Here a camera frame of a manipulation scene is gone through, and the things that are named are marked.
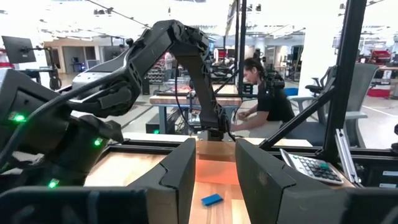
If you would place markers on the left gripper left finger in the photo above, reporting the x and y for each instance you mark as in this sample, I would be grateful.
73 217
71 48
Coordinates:
174 186

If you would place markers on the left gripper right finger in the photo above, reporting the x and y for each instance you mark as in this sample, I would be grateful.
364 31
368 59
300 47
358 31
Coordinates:
261 183

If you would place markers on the blue eraser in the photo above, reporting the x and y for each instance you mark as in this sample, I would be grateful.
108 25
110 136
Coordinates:
212 199

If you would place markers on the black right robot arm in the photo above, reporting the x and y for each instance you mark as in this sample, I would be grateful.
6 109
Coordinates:
161 40

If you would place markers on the orange translucent plastic bin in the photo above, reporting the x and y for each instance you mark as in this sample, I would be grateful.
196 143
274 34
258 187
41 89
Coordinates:
216 172

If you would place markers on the silver gray calculator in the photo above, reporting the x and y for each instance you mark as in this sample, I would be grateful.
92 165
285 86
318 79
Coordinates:
314 168

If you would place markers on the person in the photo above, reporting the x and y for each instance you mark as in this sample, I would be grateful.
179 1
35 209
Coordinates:
273 102
169 63

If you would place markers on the wooden workbench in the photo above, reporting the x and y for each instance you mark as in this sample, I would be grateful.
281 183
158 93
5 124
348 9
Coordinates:
168 100

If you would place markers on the blue plastic bin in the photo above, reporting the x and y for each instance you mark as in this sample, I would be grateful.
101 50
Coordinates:
291 91

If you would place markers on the black computer monitor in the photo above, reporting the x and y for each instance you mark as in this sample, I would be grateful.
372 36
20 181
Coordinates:
18 49

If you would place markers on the gray office chair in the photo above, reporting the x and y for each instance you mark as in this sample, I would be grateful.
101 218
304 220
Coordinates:
360 90

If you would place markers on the red plastic bin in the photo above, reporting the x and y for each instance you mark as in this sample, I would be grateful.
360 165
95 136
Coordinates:
378 92
381 55

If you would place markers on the silver metal bracket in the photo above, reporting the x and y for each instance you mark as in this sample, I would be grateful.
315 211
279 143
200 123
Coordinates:
346 155

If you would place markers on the black metal rig post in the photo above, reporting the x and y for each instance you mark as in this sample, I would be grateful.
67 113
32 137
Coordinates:
243 46

